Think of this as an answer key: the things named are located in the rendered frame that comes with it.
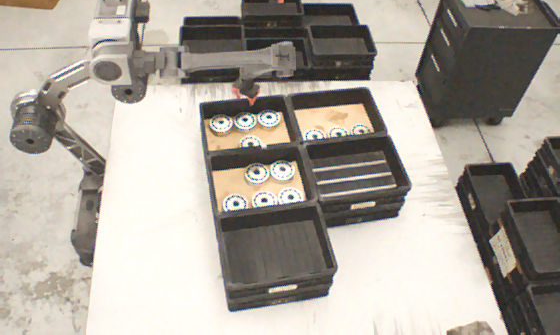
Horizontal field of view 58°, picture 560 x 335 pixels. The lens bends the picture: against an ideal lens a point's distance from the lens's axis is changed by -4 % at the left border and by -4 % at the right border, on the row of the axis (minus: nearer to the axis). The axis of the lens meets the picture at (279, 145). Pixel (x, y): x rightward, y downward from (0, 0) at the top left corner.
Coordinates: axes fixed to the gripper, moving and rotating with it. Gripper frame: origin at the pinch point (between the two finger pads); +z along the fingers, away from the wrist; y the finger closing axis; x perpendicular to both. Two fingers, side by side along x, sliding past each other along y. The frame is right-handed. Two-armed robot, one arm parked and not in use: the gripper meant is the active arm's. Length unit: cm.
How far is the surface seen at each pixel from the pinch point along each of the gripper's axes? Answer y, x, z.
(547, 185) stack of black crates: -143, -87, 56
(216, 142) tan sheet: 4.5, 16.2, 15.3
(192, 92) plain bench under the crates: 41, -13, 29
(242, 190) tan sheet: -19.1, 31.5, 14.9
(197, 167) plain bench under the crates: 9.7, 24.4, 28.2
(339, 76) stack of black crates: -6, -100, 59
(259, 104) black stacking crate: -1.7, -9.2, 9.3
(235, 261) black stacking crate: -35, 60, 15
